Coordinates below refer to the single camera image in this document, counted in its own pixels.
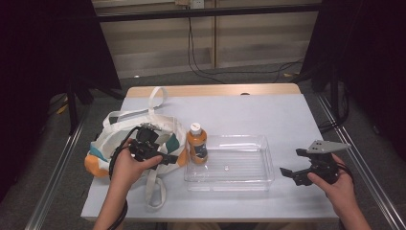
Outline black horizontal bar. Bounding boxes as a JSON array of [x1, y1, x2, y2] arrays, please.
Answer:
[[95, 3, 322, 23]]

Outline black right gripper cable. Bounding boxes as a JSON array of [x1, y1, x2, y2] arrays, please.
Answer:
[[336, 161, 354, 181]]

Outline metal floor rail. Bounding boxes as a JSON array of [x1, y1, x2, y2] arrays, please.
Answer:
[[315, 92, 406, 230], [24, 114, 89, 230]]

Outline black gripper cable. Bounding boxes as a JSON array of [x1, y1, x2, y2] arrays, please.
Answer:
[[107, 126, 142, 230], [336, 161, 354, 181]]

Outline black metal stand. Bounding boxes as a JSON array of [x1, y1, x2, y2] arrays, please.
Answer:
[[328, 60, 351, 128], [65, 80, 79, 136]]

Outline white canvas tote bag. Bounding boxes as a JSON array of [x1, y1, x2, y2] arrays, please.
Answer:
[[83, 85, 190, 211]]

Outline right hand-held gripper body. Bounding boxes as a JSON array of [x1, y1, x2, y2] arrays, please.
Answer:
[[306, 139, 351, 186]]

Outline person's left hand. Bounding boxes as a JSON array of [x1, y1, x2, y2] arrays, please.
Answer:
[[110, 141, 164, 193]]

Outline clear plastic tray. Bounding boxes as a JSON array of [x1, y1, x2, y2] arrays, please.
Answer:
[[183, 133, 276, 193]]

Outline orange juice bottle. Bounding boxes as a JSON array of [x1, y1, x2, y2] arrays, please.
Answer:
[[186, 122, 209, 166]]

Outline black floor cable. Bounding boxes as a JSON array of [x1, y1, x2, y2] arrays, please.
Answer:
[[187, 15, 305, 85]]

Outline person's right hand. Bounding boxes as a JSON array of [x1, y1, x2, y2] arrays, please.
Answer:
[[307, 153, 359, 218]]

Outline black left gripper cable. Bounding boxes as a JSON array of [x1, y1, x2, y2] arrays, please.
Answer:
[[107, 126, 142, 230]]

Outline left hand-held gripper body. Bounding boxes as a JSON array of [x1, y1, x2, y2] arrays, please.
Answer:
[[128, 123, 163, 162]]

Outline black curtain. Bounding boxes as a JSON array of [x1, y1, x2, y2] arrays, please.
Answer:
[[0, 0, 123, 202], [300, 0, 406, 161]]

